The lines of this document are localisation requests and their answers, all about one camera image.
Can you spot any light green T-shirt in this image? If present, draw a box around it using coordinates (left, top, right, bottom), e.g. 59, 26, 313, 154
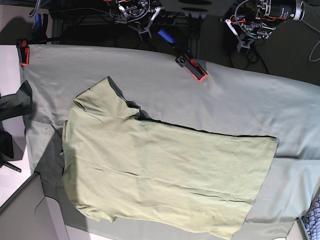
62, 78, 278, 240

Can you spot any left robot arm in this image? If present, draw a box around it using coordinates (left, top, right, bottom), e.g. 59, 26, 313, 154
230, 0, 305, 40

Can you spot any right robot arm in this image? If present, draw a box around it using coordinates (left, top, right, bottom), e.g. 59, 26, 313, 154
104, 0, 164, 24

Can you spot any orange black clamp at centre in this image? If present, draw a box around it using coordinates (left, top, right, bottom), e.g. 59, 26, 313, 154
157, 28, 208, 82

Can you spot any orange black clamp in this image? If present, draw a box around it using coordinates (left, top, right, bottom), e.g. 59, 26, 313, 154
157, 28, 208, 82
16, 13, 63, 66

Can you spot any grey-green table cloth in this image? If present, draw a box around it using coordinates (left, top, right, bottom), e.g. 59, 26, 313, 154
20, 44, 320, 240

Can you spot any dark green cloth at left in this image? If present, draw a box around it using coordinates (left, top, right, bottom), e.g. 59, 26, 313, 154
0, 80, 33, 122

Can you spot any orange black clamp at left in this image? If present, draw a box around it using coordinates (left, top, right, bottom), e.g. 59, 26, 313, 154
16, 13, 63, 66

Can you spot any patterned chair at corner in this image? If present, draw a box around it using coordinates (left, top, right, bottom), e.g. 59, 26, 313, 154
302, 189, 320, 240

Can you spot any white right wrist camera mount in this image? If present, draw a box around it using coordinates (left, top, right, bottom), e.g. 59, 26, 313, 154
129, 6, 165, 42

